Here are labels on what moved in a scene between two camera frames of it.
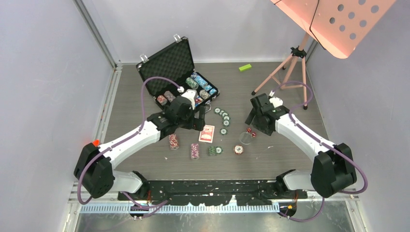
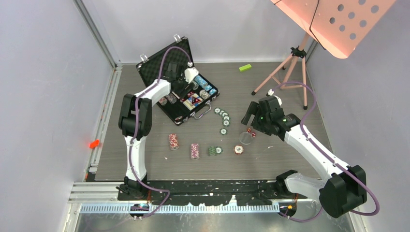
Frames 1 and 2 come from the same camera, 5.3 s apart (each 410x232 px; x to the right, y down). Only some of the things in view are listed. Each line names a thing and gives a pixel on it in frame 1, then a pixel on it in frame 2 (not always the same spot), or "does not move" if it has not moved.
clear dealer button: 245,137 does not move
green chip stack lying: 212,151 does not move
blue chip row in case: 201,81 does not move
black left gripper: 198,123 to 186,87
